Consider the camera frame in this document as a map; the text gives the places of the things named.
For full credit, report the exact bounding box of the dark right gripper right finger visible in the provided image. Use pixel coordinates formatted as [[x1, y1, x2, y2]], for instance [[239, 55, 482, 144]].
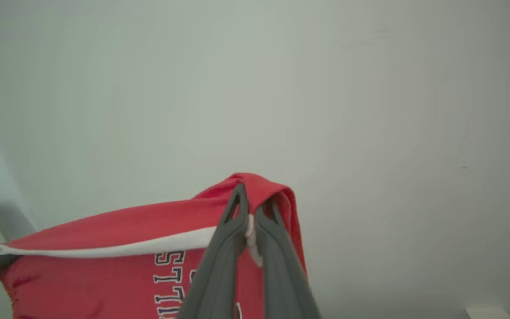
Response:
[[255, 200, 320, 319]]

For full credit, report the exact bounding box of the red and white basketball jersey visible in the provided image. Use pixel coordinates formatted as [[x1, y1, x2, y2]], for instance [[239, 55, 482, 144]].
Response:
[[0, 173, 322, 319]]

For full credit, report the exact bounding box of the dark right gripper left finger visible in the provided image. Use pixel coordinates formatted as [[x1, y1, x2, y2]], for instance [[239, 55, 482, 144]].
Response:
[[178, 183, 250, 319]]

